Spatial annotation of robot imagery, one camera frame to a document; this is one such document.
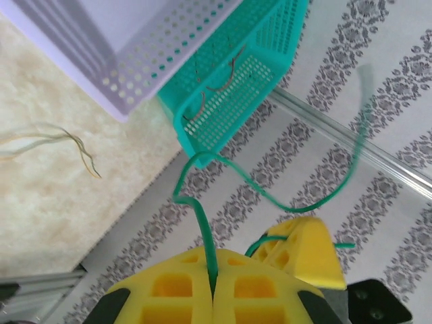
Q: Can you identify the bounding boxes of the colourful rubber bands bundle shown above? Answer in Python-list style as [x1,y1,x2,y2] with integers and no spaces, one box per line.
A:
[171,63,374,294]

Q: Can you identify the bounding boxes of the lavender plastic basket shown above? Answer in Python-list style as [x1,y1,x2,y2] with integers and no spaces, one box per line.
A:
[0,0,281,124]

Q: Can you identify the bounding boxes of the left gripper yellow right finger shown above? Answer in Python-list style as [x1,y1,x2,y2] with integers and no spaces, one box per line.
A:
[213,248,342,324]

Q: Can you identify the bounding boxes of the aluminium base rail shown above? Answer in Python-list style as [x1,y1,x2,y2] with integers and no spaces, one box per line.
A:
[0,269,87,324]

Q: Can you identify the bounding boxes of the teal plastic basket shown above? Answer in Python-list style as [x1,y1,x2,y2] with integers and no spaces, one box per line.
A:
[157,0,310,169]

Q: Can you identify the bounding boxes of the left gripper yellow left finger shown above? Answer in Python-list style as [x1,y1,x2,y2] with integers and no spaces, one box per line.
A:
[83,245,217,324]

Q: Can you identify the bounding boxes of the thin yellow cable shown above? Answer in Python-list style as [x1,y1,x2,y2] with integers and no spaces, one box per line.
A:
[0,123,97,176]
[0,133,102,180]

